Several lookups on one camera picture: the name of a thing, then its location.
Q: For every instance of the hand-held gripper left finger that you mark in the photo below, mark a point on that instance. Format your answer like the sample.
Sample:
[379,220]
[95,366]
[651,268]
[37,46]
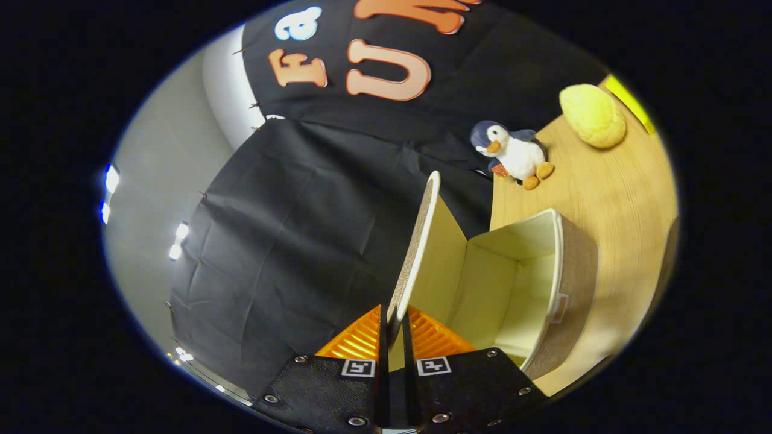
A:
[329,395]

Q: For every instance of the yellow bread-shaped plush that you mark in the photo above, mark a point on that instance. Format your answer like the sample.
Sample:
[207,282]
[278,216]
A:
[594,117]

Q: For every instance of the beige fabric storage box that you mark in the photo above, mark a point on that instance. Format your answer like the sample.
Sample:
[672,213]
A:
[512,271]

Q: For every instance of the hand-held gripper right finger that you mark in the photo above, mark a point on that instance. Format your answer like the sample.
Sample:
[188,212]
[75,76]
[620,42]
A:
[464,392]

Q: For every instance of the ceiling light panel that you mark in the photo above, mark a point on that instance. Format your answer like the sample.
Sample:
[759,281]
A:
[111,179]
[179,241]

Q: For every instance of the penguin plush toy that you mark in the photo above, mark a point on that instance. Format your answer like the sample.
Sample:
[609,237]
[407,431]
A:
[518,154]

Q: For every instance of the yellow book with red circle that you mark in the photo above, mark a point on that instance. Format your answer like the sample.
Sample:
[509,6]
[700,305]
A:
[630,102]

